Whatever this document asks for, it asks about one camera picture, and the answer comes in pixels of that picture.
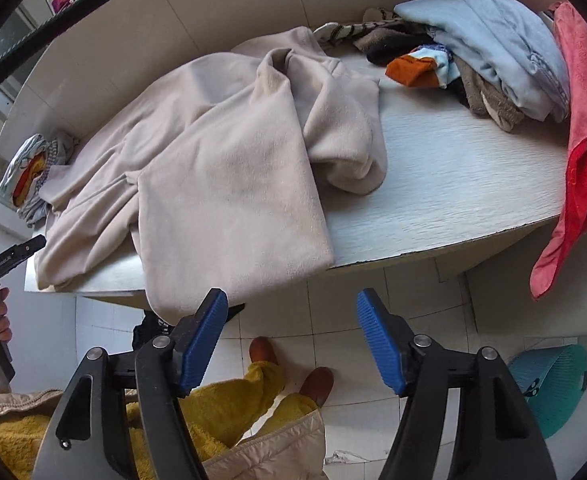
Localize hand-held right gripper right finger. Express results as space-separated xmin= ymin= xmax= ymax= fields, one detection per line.
xmin=356 ymin=288 xmax=557 ymax=480

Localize person's brown slipper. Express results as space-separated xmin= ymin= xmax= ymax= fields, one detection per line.
xmin=250 ymin=336 xmax=280 ymax=366
xmin=299 ymin=366 xmax=335 ymax=408

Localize person's yellow fleece pants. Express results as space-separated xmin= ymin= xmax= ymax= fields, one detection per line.
xmin=0 ymin=360 xmax=320 ymax=480

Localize stack of folded clothes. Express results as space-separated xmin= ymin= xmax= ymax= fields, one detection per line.
xmin=0 ymin=130 xmax=80 ymax=226

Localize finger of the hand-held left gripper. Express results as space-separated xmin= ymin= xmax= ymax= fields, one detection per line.
xmin=10 ymin=234 xmax=47 ymax=264

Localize beige pants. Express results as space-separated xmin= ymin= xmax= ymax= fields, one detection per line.
xmin=33 ymin=25 xmax=389 ymax=328

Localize cream black striped cloth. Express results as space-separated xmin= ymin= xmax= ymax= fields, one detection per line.
xmin=313 ymin=7 xmax=405 ymax=44

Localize dark brown garment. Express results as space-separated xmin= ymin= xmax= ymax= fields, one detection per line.
xmin=353 ymin=27 xmax=440 ymax=66

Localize light blue garment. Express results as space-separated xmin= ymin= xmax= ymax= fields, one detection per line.
xmin=393 ymin=0 xmax=572 ymax=122

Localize person's beige puffer jacket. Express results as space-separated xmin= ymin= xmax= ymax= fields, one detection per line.
xmin=203 ymin=407 xmax=327 ymax=480

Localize orange and blue garment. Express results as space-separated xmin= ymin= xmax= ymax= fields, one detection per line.
xmin=386 ymin=45 xmax=462 ymax=89

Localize teal plastic basket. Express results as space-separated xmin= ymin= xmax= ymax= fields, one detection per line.
xmin=508 ymin=344 xmax=587 ymax=440

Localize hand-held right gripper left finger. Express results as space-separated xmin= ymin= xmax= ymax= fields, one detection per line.
xmin=32 ymin=287 xmax=230 ymax=480

